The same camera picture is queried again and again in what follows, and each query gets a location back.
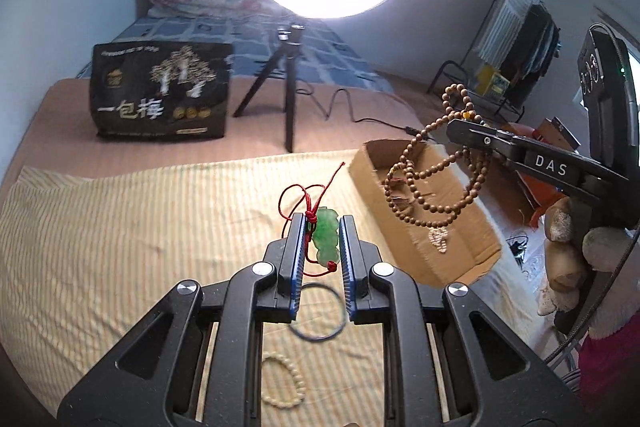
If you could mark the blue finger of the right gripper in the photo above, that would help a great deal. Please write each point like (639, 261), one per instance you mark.
(479, 137)

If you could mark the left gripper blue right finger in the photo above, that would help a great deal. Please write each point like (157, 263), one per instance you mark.
(354, 270)

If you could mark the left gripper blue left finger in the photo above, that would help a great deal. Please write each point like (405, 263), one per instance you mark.
(290, 275)

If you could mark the dark blue bangle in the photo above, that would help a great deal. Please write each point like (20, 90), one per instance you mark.
(321, 316)

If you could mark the right gloved hand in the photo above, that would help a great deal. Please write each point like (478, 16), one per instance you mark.
(570, 257)

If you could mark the yellow box on rack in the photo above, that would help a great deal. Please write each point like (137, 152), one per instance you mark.
(491, 84)

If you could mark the cardboard box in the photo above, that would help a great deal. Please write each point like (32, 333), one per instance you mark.
(430, 231)

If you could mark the red book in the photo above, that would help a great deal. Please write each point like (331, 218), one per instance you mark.
(555, 133)

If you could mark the orange covered stool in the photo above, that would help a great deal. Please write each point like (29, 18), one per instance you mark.
(540, 195)

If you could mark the black clothes rack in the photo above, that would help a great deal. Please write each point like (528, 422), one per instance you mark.
(465, 72)

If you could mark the dark hanging clothes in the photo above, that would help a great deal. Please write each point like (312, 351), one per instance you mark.
(530, 55)

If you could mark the striped hanging towel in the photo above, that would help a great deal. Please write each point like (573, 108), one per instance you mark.
(498, 33)

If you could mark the yellow striped cloth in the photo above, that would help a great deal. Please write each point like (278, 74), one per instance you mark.
(83, 259)

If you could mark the blue patterned bed sheet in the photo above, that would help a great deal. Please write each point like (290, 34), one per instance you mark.
(325, 57)

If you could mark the black snack bag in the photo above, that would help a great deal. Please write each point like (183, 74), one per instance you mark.
(160, 90)

